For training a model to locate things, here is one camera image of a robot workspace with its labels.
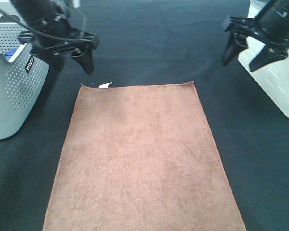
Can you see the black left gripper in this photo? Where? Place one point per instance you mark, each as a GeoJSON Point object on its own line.
{"type": "Point", "coordinates": [52, 36]}

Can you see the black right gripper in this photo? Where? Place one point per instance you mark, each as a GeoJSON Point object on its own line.
{"type": "Point", "coordinates": [272, 29]}

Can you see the brown towel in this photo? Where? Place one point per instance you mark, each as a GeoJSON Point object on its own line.
{"type": "Point", "coordinates": [141, 158]}

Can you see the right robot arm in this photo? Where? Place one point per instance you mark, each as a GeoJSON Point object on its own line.
{"type": "Point", "coordinates": [274, 6]}

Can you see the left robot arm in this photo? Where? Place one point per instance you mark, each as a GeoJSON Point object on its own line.
{"type": "Point", "coordinates": [39, 4]}

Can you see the white plastic storage box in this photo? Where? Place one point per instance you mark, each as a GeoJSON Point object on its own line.
{"type": "Point", "coordinates": [273, 78]}

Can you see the grey perforated laundry basket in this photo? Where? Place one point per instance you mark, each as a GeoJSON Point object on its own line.
{"type": "Point", "coordinates": [21, 79]}

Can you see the blue item in basket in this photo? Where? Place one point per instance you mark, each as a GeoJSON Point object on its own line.
{"type": "Point", "coordinates": [10, 53]}

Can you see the black table cloth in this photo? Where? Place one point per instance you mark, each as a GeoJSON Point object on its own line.
{"type": "Point", "coordinates": [148, 42]}

